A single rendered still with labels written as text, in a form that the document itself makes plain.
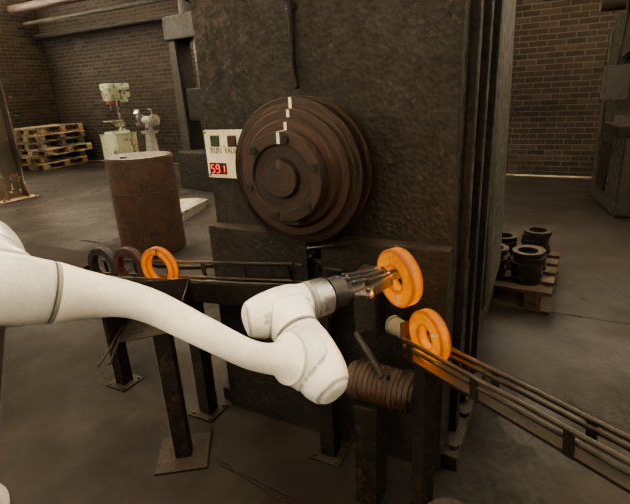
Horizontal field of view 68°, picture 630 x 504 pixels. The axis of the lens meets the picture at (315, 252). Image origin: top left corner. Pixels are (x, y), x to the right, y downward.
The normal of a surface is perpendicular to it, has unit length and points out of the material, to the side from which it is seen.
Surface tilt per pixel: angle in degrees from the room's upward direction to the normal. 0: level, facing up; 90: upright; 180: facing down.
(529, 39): 90
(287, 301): 27
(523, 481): 0
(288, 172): 90
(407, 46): 90
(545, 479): 0
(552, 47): 90
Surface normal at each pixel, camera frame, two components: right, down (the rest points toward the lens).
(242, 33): -0.46, 0.32
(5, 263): 0.56, -0.65
